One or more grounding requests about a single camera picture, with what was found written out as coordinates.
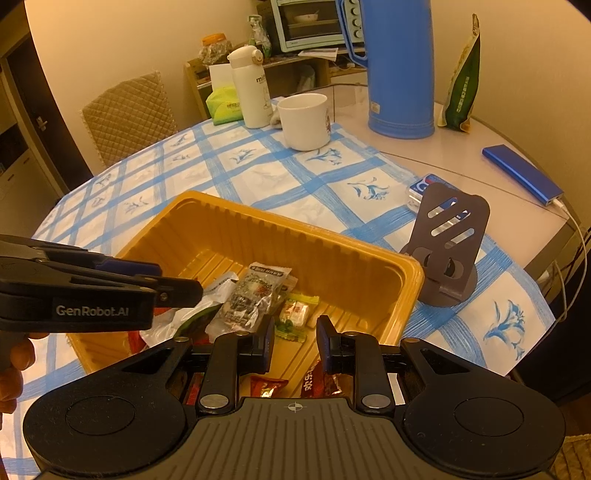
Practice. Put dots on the beige quilted chair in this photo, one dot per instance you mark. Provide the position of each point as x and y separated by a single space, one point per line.
129 120

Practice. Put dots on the blue checked tablecloth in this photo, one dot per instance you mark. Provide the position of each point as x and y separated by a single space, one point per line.
323 194

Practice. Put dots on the green standing snack bag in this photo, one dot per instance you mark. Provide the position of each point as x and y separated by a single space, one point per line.
461 87

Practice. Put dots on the clear green snack bag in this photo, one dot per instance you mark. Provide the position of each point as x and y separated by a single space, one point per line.
203 302

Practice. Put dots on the orange lid jar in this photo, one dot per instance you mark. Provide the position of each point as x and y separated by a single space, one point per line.
215 50

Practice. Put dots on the wooden shelf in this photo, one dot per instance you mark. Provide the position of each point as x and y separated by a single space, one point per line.
295 69

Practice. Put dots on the yellow green candy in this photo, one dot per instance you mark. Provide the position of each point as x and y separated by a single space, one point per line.
295 313

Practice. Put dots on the grey cloth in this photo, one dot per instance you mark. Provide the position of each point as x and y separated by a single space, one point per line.
275 117

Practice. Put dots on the blue card box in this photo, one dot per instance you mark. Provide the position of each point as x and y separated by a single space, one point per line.
421 189

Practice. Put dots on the dark door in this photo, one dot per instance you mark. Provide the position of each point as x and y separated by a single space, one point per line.
41 101

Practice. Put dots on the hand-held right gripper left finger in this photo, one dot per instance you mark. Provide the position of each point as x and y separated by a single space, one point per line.
268 344

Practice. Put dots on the white cup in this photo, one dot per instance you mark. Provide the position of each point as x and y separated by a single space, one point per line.
302 124

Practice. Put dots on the dark red candy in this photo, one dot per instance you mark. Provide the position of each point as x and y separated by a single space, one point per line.
323 385

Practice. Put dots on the person's left hand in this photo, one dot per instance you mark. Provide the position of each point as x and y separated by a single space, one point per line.
16 369

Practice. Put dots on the white cabinet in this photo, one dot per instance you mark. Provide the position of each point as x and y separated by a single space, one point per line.
18 175

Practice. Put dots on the white insulated bottle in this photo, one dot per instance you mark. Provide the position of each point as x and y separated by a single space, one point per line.
251 92

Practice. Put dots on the light blue toaster oven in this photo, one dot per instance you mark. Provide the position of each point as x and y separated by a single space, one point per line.
304 27

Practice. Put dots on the beige quilted mat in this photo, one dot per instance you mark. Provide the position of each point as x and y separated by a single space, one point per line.
575 457

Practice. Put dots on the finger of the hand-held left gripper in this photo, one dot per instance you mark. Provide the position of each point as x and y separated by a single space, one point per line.
180 290
124 266

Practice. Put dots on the grey printed snack packet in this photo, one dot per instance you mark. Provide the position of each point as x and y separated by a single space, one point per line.
251 295

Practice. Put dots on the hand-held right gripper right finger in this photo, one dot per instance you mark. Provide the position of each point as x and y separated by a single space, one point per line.
323 344

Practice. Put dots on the blue thermos jug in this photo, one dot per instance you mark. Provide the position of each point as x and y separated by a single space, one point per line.
399 69

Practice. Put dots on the blue power bank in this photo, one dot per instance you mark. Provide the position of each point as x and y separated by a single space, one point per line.
521 173

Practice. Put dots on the red gold candy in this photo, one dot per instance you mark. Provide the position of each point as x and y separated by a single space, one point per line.
268 386

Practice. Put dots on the grey phone stand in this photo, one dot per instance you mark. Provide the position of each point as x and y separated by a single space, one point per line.
461 258

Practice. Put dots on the yellow plastic tray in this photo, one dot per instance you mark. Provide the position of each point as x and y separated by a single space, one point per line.
207 230

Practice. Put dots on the green tissue pack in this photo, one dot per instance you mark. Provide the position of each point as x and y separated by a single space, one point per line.
226 110

